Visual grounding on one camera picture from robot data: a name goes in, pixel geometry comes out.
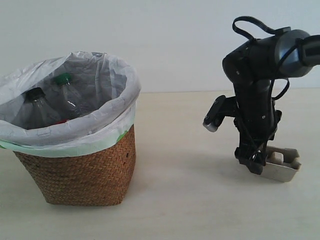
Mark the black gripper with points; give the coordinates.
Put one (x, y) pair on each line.
(257, 122)

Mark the grey paper pulp tray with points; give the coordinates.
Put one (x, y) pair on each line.
(282, 164)

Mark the green label water bottle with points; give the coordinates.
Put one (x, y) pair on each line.
(75, 103)

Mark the red label cola bottle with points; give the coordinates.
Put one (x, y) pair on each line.
(38, 112)

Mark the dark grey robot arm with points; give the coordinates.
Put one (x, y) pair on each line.
(253, 68)

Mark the woven wicker basket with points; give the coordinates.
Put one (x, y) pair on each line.
(98, 179)

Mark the white plastic bin liner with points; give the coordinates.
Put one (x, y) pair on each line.
(106, 81)

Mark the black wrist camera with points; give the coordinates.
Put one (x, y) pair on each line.
(222, 107)

